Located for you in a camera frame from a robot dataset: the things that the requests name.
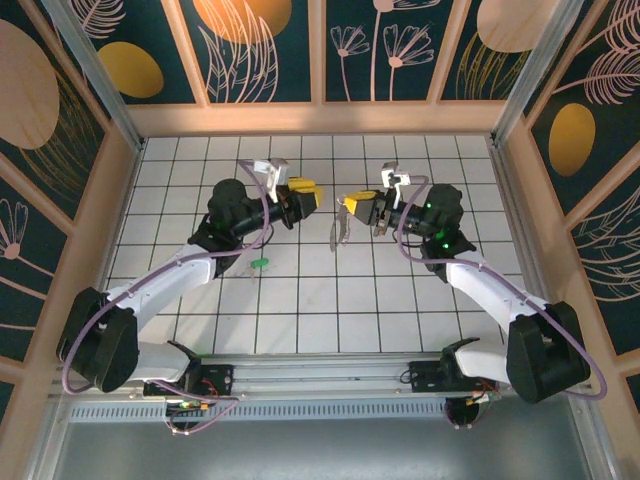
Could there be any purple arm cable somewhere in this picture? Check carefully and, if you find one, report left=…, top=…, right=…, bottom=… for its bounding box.
left=394, top=174, right=610, bottom=401
left=59, top=159, right=274, bottom=437

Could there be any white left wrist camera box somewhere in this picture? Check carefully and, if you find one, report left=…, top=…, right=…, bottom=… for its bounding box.
left=252, top=157, right=291, bottom=201

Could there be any controller board with wires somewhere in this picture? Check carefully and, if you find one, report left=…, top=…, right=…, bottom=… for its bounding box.
left=443, top=392, right=501, bottom=431
left=164, top=397, right=221, bottom=416

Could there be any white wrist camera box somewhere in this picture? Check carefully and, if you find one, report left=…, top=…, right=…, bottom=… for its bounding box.
left=252, top=157, right=291, bottom=201
left=380, top=160, right=414, bottom=206

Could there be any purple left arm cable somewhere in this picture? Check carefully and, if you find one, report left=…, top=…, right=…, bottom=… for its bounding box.
left=59, top=159, right=274, bottom=437

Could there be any grey slotted cable duct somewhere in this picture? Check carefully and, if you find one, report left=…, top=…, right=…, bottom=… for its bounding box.
left=67, top=401, right=449, bottom=424

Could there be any long aluminium base rail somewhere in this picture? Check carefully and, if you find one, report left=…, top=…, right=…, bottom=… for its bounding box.
left=48, top=351, right=594, bottom=401

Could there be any aluminium corner post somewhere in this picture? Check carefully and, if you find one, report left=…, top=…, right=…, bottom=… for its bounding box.
left=40, top=0, right=147, bottom=152
left=490, top=0, right=586, bottom=149

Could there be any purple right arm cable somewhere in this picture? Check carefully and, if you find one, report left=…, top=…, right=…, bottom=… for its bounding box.
left=394, top=174, right=610, bottom=401

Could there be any green-headed key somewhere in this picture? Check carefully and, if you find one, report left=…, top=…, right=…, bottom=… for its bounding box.
left=246, top=255, right=272, bottom=287

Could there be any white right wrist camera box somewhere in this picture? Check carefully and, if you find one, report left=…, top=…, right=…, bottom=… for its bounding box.
left=380, top=160, right=414, bottom=206

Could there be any aluminium side rail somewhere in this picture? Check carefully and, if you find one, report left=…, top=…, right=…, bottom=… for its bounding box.
left=78, top=142, right=146, bottom=361
left=487, top=139, right=566, bottom=354

